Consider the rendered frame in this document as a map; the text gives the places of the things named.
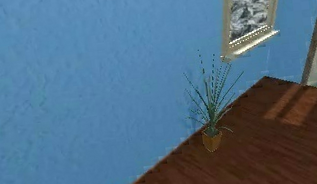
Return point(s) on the green house plant orange pot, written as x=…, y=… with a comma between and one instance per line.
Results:
x=212, y=140

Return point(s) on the cream framed window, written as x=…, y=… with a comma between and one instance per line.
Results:
x=250, y=11

